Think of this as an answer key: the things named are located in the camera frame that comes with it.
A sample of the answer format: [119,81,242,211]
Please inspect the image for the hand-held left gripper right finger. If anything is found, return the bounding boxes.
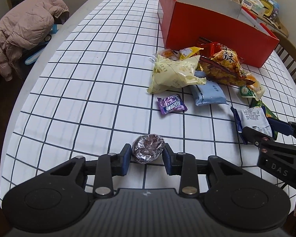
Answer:
[163,144,247,196]

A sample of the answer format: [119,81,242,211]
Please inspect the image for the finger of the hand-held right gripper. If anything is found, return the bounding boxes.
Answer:
[242,126,296,158]
[267,118,296,142]

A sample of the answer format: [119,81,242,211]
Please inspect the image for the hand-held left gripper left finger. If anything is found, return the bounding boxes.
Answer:
[43,143,132,199]

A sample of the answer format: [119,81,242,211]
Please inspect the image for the blue and white biscuit packet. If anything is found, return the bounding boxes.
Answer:
[230,106,273,145]

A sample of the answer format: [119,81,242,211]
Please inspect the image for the green snack packet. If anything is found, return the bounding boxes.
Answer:
[249,99,279,139]

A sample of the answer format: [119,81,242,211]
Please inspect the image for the foil-wrapped round snack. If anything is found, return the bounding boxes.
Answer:
[131,134,165,164]

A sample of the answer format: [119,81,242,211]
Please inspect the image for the purple candy packet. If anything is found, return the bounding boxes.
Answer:
[157,94,188,115]

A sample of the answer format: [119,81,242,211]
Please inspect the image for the light blue snack packet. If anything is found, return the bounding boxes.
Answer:
[190,71,227,106]

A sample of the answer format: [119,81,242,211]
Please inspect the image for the orange chip bag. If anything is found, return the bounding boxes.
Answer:
[200,42,252,87]

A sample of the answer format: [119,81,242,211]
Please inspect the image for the cream snack bag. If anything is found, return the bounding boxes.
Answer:
[147,54,207,94]

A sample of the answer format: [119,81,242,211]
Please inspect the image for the dark red foil packet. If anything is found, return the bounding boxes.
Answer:
[197,37,217,50]

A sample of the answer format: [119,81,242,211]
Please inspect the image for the small yellow snack packet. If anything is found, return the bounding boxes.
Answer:
[179,46,204,61]

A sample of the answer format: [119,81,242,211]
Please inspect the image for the red cardboard box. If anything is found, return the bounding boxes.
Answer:
[158,0,280,68]

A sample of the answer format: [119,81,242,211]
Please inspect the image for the wooden chair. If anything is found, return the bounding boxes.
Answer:
[271,30,296,94]

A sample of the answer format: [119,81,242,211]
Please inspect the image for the white checked tablecloth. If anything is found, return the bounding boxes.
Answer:
[0,0,296,203]

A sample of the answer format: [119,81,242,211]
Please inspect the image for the small orange snack packet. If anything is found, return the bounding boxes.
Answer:
[149,49,180,62]

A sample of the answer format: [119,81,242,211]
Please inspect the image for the blue patterned packet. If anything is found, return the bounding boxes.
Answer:
[271,1,280,20]

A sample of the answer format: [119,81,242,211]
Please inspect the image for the yellow box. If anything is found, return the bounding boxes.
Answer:
[260,0,274,18]

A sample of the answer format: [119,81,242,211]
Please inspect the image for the light blue plastic object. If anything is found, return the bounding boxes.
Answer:
[25,25,60,65]

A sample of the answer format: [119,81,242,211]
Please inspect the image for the pink puffer jacket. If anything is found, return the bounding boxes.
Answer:
[0,0,69,81]

